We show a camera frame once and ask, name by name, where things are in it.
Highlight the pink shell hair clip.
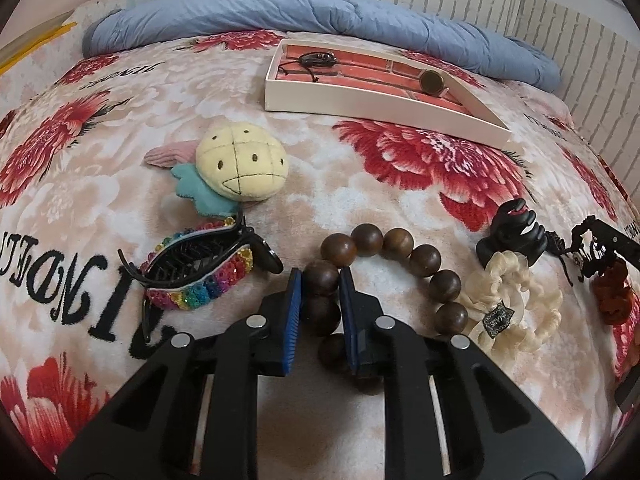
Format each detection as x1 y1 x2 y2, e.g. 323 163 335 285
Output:
144 141 198 167

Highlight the rainbow rhinestone hair clip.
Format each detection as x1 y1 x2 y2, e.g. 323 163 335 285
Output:
118 212 286 343

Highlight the cream braided scrunchie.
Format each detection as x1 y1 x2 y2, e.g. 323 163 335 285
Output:
460 250 563 361

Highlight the floral printed blanket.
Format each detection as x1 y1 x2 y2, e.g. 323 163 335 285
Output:
0 30 640 476

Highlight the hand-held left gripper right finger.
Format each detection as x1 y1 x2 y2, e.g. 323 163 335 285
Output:
339 266 586 480

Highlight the yellow cloth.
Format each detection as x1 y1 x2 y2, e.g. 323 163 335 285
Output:
0 21 78 76

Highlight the black cord necklace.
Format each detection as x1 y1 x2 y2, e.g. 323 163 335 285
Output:
280 51 338 83

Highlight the blue rolled quilt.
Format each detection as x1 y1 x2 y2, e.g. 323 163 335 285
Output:
82 0 561 93

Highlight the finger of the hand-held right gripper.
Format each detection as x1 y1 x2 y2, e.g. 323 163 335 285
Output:
616 379 640 412
572 215 640 273

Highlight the yellow plush pineapple hair clip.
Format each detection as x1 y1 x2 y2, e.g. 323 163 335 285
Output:
170 122 290 213

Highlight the white tray box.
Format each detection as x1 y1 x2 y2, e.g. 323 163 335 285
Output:
264 37 513 148

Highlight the black knotted cord bracelet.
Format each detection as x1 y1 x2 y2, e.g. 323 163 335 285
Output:
547 230 581 286

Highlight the brown wooden bead bracelet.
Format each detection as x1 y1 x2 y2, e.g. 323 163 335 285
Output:
302 224 468 396

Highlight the rust red scrunchie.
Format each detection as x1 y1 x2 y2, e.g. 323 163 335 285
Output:
592 260 632 326

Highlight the black claw hair clip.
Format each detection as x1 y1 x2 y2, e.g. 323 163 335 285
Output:
475 199 548 266

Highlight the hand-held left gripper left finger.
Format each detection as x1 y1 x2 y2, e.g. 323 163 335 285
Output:
56 267 303 480

